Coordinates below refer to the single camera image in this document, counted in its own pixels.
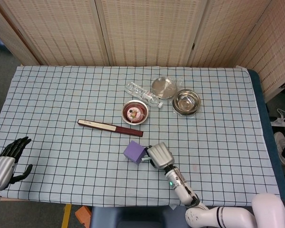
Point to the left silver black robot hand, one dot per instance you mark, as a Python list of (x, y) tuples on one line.
[(2, 171)]

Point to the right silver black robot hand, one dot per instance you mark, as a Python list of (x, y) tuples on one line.
[(160, 155)]

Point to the purple foam cube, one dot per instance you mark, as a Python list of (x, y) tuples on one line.
[(133, 153)]

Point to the pink toy cake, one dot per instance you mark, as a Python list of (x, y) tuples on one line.
[(134, 114)]

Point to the steel bowl with toy cake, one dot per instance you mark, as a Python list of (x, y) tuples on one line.
[(127, 109)]

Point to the folded dark red fan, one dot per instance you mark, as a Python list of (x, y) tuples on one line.
[(109, 127)]

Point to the empty steel bowl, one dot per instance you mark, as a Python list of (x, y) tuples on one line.
[(186, 101)]

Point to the clear plastic water bottle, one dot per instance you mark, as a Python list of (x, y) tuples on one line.
[(145, 95)]

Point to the dark blue padded seat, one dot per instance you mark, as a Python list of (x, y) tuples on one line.
[(133, 218)]

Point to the orange block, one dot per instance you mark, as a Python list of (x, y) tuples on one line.
[(83, 215)]

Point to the blue checked tablecloth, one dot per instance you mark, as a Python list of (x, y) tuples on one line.
[(61, 95)]

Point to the blue padded table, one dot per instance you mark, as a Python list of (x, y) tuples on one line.
[(263, 114)]

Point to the white shoe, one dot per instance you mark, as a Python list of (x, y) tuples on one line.
[(280, 142)]

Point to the white power strip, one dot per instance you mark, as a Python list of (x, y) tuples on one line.
[(279, 122)]

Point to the woven folding screen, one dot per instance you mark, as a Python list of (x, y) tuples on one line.
[(145, 31)]

